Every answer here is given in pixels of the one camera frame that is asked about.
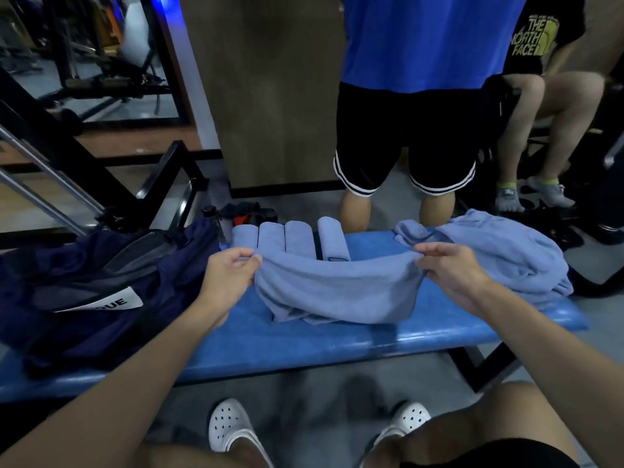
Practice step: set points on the person's left hand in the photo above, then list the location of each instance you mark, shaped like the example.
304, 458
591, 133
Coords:
222, 287

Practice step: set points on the person's right hand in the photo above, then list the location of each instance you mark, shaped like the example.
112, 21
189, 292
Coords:
456, 277

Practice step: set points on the person's right thumb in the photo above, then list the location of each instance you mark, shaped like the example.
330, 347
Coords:
427, 265

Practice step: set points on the person's left thumb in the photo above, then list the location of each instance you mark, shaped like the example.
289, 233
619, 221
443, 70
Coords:
248, 266

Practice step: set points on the blue-grey towel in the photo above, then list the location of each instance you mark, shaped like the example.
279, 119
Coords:
271, 237
336, 287
334, 241
300, 238
244, 236

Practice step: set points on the person's right forearm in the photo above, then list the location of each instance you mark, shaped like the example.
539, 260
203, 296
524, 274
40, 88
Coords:
551, 370

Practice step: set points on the person's left forearm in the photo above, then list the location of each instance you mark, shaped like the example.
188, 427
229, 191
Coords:
107, 399

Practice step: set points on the rolled blue-grey towel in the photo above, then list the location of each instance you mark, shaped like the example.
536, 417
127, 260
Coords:
244, 236
271, 237
300, 238
334, 241

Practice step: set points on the black and orange pouch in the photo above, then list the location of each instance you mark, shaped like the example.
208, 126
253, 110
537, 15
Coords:
246, 212

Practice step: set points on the crumpled pile of blue-grey towels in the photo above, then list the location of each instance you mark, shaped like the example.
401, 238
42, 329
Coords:
507, 253

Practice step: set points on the blue padded gym bench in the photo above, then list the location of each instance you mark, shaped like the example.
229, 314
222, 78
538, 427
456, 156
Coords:
302, 343

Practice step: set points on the black metal bench leg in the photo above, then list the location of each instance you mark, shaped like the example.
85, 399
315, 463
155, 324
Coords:
487, 367

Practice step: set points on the navy blue bag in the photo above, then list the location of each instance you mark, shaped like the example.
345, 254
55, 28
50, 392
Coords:
97, 287

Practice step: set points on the white perforated clog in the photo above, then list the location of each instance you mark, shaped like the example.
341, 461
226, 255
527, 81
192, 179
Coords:
404, 421
229, 426

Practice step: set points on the person's right leg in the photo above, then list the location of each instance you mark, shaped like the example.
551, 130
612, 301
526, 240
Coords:
477, 424

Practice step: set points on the person's leg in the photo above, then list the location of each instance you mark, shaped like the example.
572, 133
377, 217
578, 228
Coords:
204, 458
477, 424

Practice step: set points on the person's left leg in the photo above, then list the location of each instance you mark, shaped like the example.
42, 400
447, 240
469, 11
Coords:
204, 458

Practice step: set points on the person's black shorts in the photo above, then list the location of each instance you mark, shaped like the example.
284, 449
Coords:
497, 458

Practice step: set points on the black weight rack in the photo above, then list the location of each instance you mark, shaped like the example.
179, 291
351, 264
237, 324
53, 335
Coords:
112, 68

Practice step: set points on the black metal gym machine frame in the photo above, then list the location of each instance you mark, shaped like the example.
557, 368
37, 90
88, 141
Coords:
73, 160

